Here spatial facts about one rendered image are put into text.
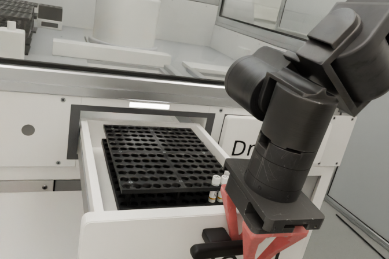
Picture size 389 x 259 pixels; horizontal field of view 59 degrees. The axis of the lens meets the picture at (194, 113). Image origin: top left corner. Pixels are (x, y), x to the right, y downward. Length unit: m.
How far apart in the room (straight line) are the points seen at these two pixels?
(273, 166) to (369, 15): 0.15
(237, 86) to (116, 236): 0.20
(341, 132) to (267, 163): 0.65
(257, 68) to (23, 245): 0.43
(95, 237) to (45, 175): 0.37
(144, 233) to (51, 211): 0.31
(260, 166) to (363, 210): 2.16
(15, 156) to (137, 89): 0.25
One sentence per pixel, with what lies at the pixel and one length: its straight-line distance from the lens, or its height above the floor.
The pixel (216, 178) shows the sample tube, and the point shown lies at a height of 0.91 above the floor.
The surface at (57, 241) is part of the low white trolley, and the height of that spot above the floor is 0.76.
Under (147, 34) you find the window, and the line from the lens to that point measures 0.67.
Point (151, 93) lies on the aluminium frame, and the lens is 0.68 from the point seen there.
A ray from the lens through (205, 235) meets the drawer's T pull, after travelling 0.41.
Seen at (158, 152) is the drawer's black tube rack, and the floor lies 0.90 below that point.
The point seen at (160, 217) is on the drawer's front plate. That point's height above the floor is 0.93.
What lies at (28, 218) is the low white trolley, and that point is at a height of 0.76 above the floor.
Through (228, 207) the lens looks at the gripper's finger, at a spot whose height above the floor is 0.95.
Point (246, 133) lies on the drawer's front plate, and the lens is 0.78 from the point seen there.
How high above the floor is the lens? 1.15
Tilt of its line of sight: 18 degrees down
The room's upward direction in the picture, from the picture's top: 11 degrees clockwise
